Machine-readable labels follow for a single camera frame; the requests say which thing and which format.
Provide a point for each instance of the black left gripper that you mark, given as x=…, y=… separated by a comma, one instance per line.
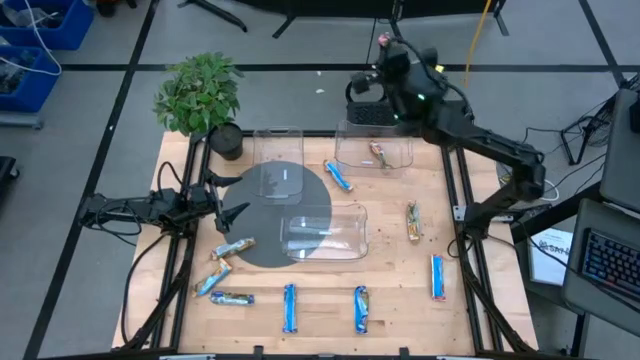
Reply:
x=202, y=202

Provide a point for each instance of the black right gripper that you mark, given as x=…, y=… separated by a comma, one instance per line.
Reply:
x=400, y=75

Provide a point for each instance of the narrow clear plastic bin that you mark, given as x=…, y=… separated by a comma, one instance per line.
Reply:
x=277, y=150

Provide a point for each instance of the blue red-edged granola bar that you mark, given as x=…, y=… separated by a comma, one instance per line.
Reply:
x=438, y=277

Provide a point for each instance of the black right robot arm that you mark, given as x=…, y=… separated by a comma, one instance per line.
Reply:
x=480, y=140

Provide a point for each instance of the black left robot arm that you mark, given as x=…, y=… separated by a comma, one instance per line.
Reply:
x=125, y=207

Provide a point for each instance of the grey round mat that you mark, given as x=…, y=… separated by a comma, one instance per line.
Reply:
x=250, y=235

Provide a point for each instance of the black perforated computer case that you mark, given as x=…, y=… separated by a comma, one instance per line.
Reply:
x=365, y=114

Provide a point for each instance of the black partition panel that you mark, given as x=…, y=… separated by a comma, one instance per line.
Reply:
x=350, y=7

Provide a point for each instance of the green potted plant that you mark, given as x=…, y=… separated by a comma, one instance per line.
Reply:
x=197, y=95

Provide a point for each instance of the black metal floor stand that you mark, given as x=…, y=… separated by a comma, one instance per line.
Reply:
x=567, y=146

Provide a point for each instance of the blue plastic storage bin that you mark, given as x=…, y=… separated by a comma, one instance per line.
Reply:
x=75, y=30
x=40, y=92

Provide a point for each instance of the grey floor dolly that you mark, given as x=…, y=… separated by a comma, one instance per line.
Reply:
x=20, y=120

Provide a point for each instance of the black diagonal strut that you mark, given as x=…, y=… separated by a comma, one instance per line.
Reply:
x=560, y=212

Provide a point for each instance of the black computer monitor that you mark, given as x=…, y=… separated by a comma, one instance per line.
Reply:
x=635, y=115

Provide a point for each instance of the grey desk top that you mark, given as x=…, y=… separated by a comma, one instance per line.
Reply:
x=620, y=160

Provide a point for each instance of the white paper sheet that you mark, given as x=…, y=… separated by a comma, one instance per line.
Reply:
x=550, y=265

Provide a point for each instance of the grey keyboard tray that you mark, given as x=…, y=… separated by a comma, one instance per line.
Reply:
x=600, y=220

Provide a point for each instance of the black backlit keyboard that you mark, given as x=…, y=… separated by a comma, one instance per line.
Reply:
x=610, y=262

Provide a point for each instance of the black aluminium table frame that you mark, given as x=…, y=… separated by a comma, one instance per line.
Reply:
x=325, y=133

